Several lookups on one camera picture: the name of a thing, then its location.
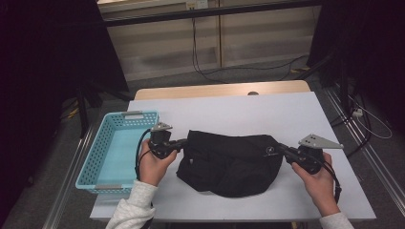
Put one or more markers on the light blue plastic basket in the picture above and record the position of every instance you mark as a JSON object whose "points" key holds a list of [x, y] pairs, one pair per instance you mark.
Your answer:
{"points": [[121, 152]]}

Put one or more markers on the light wooden cabinet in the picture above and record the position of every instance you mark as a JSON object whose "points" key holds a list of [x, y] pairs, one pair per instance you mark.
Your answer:
{"points": [[165, 47]]}

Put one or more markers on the black pants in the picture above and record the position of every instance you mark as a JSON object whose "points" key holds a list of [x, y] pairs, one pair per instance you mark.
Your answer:
{"points": [[229, 162]]}

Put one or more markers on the yellow floor tape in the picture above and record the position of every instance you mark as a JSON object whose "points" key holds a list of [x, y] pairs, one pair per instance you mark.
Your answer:
{"points": [[301, 69], [72, 112]]}

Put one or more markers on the white table sheet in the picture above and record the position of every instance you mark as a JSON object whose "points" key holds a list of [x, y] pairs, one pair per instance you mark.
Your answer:
{"points": [[238, 111]]}

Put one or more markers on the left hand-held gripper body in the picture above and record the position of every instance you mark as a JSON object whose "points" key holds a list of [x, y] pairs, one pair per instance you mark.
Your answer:
{"points": [[160, 138]]}

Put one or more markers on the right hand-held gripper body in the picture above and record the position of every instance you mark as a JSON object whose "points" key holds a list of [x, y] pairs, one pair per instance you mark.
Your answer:
{"points": [[313, 141]]}

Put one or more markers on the black curtain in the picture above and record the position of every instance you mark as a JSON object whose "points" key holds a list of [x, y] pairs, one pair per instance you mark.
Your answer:
{"points": [[375, 47], [38, 63]]}

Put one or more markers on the white wall socket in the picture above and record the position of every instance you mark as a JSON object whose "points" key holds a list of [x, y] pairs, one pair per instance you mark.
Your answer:
{"points": [[197, 4]]}

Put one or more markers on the black horizontal bar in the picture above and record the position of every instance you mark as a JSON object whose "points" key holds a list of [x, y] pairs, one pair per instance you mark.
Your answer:
{"points": [[207, 12]]}

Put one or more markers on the person's left hand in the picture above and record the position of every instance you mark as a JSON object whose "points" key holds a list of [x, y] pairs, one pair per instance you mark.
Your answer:
{"points": [[153, 168]]}

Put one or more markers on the aluminium floor rail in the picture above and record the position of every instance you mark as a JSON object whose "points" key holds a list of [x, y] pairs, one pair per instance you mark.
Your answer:
{"points": [[68, 178], [375, 162]]}

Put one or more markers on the wooden table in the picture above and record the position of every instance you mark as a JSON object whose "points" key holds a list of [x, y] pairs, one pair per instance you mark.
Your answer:
{"points": [[207, 90]]}

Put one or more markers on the person's right hand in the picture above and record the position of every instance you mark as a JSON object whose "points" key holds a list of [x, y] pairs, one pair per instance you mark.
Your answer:
{"points": [[321, 187]]}

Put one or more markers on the white plug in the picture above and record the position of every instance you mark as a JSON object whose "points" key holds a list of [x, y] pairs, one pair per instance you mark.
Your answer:
{"points": [[357, 112]]}

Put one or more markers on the black tripod stand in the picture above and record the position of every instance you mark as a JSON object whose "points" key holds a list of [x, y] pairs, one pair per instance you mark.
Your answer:
{"points": [[342, 82], [83, 108]]}

